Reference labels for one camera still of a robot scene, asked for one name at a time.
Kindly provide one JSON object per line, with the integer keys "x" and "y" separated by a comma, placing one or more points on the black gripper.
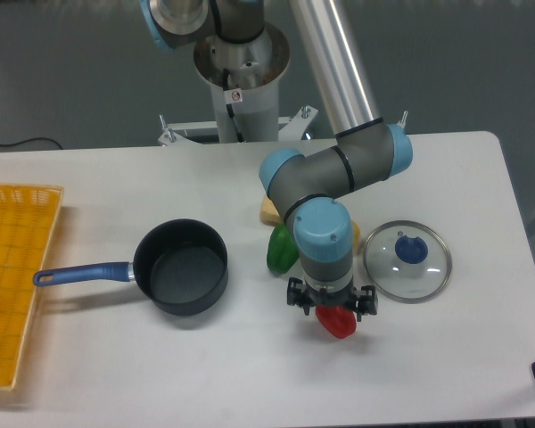
{"x": 361, "y": 301}

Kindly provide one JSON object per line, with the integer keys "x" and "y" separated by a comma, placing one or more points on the red bell pepper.
{"x": 339, "y": 322}

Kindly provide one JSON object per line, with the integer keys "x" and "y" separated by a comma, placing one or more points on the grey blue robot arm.
{"x": 306, "y": 189}

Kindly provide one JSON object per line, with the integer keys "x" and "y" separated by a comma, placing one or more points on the green bell pepper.
{"x": 282, "y": 251}

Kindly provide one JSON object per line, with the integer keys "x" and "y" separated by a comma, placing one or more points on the yellow bell pepper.
{"x": 356, "y": 232}

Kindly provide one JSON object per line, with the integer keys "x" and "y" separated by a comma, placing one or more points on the glass lid blue knob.
{"x": 407, "y": 261}

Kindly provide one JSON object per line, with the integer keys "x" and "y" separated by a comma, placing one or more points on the beige bread loaf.
{"x": 268, "y": 213}

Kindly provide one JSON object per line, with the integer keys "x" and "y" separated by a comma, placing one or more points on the yellow woven basket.
{"x": 28, "y": 216}

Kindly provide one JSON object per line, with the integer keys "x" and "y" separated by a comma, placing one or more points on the dark saucepan blue handle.
{"x": 180, "y": 265}

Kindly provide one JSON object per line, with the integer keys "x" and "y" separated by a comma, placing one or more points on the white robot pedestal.
{"x": 244, "y": 89}

